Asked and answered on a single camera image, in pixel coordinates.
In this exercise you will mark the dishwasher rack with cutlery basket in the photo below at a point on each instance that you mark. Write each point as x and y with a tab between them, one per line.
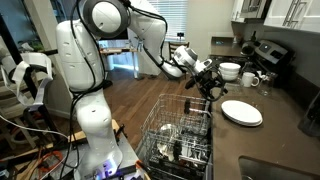
180	166

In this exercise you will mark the black plastic rack clip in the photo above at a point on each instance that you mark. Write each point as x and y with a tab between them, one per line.
187	106

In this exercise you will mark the clear glass jar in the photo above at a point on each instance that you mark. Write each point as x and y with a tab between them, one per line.
266	85

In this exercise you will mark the black tripod stand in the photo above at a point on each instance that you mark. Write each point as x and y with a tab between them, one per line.
31	86

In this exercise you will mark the white window blinds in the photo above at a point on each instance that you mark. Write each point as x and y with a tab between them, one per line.
170	16

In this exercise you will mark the white wooden table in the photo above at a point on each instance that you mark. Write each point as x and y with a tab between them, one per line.
116	51

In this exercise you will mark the stainless steel bowl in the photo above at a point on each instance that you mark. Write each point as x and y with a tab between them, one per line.
168	133

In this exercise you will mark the wooden chair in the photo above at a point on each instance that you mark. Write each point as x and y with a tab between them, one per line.
178	46

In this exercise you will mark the stainless black stove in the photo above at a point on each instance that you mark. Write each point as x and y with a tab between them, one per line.
273	51

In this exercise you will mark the wooden board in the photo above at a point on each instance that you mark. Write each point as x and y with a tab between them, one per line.
78	135

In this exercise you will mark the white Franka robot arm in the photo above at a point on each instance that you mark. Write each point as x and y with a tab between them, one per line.
80	56

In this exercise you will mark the white round plate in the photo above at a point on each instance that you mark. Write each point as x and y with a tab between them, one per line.
246	125
240	110

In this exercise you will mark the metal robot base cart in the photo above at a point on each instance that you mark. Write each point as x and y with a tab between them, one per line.
130	156

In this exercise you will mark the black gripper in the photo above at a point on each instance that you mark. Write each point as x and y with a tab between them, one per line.
207	80

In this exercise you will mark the kitchen sink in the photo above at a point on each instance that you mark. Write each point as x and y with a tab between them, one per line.
273	170

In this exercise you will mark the white bowl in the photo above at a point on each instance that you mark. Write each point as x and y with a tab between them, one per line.
230	78
230	73
230	66

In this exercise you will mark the white upper cabinet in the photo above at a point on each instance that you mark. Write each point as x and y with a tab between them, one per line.
276	13

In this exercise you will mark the white mug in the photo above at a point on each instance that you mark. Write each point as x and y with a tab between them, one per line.
247	80

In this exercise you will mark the dark glass bottle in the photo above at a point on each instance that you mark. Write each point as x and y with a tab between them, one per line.
253	36

